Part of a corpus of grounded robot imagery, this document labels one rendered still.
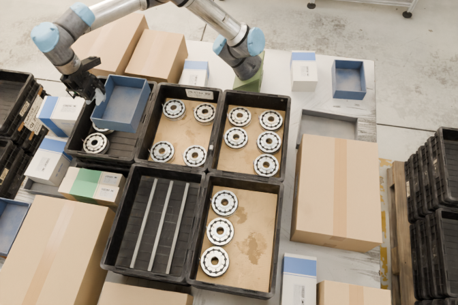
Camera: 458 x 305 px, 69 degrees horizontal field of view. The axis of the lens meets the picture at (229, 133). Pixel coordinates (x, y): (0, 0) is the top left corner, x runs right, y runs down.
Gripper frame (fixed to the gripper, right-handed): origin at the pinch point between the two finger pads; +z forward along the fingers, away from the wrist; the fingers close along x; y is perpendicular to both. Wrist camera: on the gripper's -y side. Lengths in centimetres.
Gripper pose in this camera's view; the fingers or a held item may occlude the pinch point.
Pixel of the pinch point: (101, 97)
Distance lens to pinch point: 134.3
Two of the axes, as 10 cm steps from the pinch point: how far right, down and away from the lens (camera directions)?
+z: 1.4, 4.9, 8.6
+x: 9.7, 1.1, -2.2
